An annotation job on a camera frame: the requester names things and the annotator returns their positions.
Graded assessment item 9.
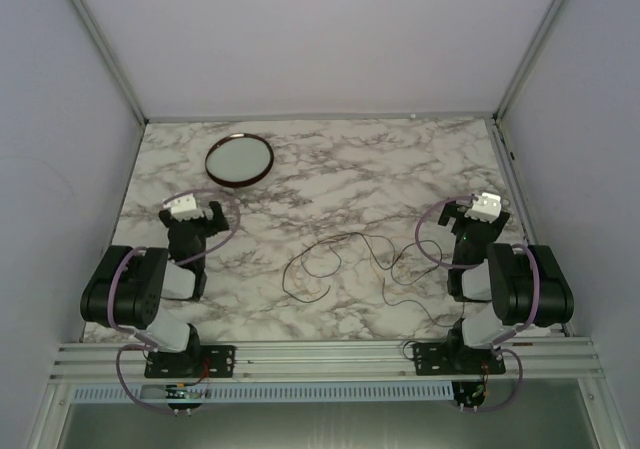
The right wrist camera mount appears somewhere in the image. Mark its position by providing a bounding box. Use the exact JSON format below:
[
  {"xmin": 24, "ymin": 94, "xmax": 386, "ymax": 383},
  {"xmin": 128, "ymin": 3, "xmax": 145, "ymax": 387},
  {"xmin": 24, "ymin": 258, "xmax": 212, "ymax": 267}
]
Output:
[{"xmin": 465, "ymin": 192, "xmax": 502, "ymax": 223}]

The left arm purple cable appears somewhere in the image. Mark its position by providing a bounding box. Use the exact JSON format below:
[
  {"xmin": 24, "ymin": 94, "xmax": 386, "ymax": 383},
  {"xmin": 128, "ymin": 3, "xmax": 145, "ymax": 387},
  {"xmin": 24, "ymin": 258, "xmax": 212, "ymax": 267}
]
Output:
[{"xmin": 107, "ymin": 188, "xmax": 241, "ymax": 418}]

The aluminium frame rail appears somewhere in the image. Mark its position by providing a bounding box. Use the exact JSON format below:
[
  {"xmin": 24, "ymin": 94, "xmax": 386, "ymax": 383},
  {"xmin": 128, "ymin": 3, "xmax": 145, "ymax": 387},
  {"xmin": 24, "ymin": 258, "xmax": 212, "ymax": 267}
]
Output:
[
  {"xmin": 148, "ymin": 111, "xmax": 493, "ymax": 124},
  {"xmin": 487, "ymin": 116, "xmax": 576, "ymax": 338}
]

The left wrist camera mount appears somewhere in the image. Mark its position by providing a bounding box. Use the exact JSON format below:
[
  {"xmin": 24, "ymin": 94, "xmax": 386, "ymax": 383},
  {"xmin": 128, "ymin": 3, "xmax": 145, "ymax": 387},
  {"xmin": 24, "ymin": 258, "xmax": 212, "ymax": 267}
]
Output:
[{"xmin": 163, "ymin": 193, "xmax": 204, "ymax": 221}]

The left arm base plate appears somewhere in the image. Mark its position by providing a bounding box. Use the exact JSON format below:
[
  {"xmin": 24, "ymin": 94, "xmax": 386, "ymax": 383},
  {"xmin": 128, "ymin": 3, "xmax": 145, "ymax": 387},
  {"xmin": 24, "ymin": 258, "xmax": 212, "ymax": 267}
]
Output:
[{"xmin": 144, "ymin": 344, "xmax": 236, "ymax": 379}]

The right aluminium frame rail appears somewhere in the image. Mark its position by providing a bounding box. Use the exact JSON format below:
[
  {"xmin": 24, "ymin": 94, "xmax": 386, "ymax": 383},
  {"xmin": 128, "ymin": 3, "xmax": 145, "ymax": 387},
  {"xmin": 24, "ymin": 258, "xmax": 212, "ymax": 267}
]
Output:
[{"xmin": 487, "ymin": 116, "xmax": 576, "ymax": 338}]

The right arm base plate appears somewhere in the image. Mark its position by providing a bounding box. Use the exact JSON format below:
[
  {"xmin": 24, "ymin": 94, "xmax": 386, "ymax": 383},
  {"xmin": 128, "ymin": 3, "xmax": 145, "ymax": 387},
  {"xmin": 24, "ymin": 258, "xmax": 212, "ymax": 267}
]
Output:
[{"xmin": 409, "ymin": 342, "xmax": 506, "ymax": 376}]

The aluminium frame post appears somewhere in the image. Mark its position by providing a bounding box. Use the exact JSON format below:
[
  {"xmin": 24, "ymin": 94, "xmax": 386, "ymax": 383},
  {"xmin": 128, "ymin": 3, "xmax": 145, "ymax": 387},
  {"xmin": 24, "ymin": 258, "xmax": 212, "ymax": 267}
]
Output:
[
  {"xmin": 493, "ymin": 0, "xmax": 570, "ymax": 126},
  {"xmin": 68, "ymin": 0, "xmax": 148, "ymax": 127}
]

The aluminium back frame rail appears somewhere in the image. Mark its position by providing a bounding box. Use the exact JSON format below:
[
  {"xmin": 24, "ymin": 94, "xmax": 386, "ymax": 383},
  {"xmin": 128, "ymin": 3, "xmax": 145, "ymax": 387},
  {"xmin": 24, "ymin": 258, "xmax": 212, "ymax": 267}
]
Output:
[{"xmin": 148, "ymin": 111, "xmax": 493, "ymax": 124}]

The right aluminium frame post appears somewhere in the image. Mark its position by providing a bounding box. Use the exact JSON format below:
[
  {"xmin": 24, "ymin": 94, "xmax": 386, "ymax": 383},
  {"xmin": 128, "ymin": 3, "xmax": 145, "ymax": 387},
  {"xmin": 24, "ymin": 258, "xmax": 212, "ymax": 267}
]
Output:
[{"xmin": 493, "ymin": 0, "xmax": 570, "ymax": 126}]

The left aluminium frame post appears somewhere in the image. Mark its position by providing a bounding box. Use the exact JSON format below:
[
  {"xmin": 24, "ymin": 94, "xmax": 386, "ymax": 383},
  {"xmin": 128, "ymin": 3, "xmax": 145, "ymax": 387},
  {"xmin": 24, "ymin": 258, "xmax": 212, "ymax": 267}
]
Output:
[{"xmin": 68, "ymin": 0, "xmax": 148, "ymax": 127}]

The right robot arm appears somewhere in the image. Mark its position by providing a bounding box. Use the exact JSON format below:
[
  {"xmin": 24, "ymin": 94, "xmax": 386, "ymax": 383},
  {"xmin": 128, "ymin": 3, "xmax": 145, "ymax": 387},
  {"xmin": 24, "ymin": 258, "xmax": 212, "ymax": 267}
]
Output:
[{"xmin": 438, "ymin": 201, "xmax": 575, "ymax": 373}]

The controller board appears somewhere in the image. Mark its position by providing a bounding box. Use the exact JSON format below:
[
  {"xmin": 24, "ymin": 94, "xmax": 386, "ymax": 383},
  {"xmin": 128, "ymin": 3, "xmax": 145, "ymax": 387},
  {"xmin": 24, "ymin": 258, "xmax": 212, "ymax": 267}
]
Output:
[
  {"xmin": 165, "ymin": 384, "xmax": 210, "ymax": 416},
  {"xmin": 452, "ymin": 375, "xmax": 491, "ymax": 413}
]

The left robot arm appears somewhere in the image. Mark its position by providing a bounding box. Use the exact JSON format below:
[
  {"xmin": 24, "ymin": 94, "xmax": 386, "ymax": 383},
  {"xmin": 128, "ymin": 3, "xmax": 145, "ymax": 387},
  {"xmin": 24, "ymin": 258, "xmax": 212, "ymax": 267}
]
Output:
[{"xmin": 80, "ymin": 196, "xmax": 231, "ymax": 374}]

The black wire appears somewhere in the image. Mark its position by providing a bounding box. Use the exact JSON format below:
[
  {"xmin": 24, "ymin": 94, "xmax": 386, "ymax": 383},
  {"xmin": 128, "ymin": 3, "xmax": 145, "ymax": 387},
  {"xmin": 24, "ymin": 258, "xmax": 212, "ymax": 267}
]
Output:
[{"xmin": 280, "ymin": 231, "xmax": 454, "ymax": 328}]

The round brown-rimmed white dish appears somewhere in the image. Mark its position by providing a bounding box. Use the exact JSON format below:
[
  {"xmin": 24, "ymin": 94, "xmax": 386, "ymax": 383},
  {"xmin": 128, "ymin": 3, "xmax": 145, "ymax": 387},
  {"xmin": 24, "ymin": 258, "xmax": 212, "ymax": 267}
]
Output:
[{"xmin": 204, "ymin": 133, "xmax": 275, "ymax": 188}]

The left controller board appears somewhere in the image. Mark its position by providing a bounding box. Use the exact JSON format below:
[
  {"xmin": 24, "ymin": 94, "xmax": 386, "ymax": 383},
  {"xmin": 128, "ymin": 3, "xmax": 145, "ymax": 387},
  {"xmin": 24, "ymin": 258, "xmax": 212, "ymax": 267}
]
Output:
[{"xmin": 165, "ymin": 384, "xmax": 210, "ymax": 416}]

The right controller board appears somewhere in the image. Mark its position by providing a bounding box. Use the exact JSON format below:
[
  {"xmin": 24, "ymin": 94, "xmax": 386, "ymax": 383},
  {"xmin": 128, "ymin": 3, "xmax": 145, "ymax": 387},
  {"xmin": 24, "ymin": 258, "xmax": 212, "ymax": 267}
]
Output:
[{"xmin": 452, "ymin": 375, "xmax": 491, "ymax": 413}]

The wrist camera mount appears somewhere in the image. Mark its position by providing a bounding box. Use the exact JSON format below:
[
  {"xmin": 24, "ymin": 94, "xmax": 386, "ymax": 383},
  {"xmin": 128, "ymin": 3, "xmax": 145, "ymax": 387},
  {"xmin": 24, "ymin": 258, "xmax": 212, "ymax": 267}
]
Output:
[
  {"xmin": 163, "ymin": 193, "xmax": 204, "ymax": 221},
  {"xmin": 465, "ymin": 192, "xmax": 502, "ymax": 223}
]

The front aluminium rail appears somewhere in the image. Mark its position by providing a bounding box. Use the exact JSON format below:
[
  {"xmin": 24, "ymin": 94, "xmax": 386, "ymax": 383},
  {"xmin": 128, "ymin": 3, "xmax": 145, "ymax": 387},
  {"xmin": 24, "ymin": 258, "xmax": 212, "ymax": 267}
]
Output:
[{"xmin": 49, "ymin": 337, "xmax": 604, "ymax": 383}]

